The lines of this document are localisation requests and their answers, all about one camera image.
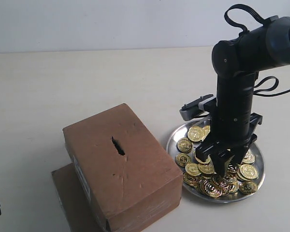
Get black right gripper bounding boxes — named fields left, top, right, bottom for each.
left=196, top=96, right=262, bottom=177

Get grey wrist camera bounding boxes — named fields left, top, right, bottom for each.
left=179, top=94, right=216, bottom=121

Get brown cardboard box with slot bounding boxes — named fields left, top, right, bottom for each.
left=63, top=103, right=183, bottom=232

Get gold coin top stack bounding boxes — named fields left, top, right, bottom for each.
left=187, top=126, right=204, bottom=142

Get round metal plate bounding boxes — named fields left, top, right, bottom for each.
left=166, top=118, right=265, bottom=203

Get gold coin bottom left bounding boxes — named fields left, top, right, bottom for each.
left=175, top=153, right=191, bottom=167

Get flat cardboard base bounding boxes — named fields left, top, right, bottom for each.
left=51, top=162, right=104, bottom=232

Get gold coin left middle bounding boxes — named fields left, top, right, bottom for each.
left=177, top=137, right=193, bottom=153

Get gold coin bottom middle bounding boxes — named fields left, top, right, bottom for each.
left=185, top=162, right=201, bottom=177

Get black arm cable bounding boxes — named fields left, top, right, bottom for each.
left=223, top=3, right=290, bottom=97

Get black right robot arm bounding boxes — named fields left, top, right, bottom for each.
left=195, top=16, right=290, bottom=176

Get gold coin upper right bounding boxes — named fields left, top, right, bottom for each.
left=239, top=181, right=258, bottom=194

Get gold coin lower centre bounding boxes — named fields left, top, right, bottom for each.
left=203, top=179, right=230, bottom=198

